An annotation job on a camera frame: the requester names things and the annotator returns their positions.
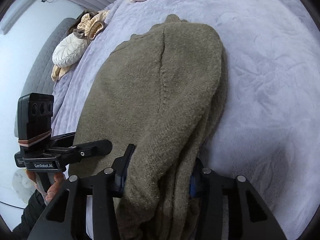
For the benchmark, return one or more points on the white round pleated cushion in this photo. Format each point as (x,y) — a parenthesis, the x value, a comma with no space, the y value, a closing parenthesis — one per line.
(69,51)

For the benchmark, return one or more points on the lavender plush bed blanket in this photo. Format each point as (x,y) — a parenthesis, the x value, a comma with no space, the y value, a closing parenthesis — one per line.
(269,131)

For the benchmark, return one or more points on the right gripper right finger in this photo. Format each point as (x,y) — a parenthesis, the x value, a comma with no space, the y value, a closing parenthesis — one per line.
(230,207)

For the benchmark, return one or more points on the dark brown garment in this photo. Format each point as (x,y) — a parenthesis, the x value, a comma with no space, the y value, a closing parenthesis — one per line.
(77,28)

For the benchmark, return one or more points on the brown knit sweater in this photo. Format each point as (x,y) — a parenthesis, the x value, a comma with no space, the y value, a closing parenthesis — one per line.
(163,91)

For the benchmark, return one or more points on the person left hand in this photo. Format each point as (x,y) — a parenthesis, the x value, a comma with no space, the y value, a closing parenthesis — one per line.
(59,178)

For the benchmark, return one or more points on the beige knit garment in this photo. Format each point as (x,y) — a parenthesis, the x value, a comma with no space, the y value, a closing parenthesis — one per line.
(93,28)

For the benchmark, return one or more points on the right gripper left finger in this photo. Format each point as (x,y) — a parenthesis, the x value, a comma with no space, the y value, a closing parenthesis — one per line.
(84,207)

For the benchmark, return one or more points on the grey quilted headboard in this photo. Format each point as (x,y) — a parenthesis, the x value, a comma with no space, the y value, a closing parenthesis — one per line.
(39,79)

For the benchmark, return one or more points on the black tracking camera box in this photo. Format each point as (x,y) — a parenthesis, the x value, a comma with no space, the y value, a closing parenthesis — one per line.
(34,114)

